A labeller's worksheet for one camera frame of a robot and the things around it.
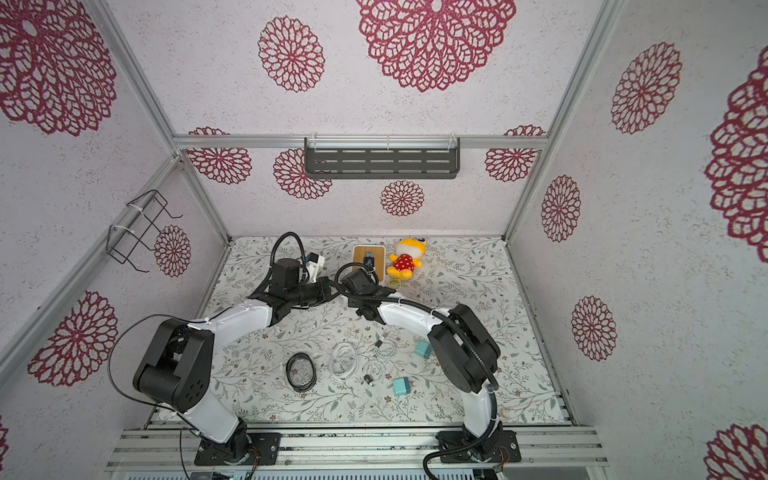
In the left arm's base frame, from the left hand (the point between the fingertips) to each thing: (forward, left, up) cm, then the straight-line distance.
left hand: (347, 289), depth 88 cm
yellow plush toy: (+23, -20, -9) cm, 32 cm away
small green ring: (+12, -15, -14) cm, 24 cm away
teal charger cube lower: (-24, -16, -13) cm, 31 cm away
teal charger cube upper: (-13, -23, -13) cm, 29 cm away
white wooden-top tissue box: (+23, -9, -10) cm, 26 cm away
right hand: (+3, -3, -4) cm, 6 cm away
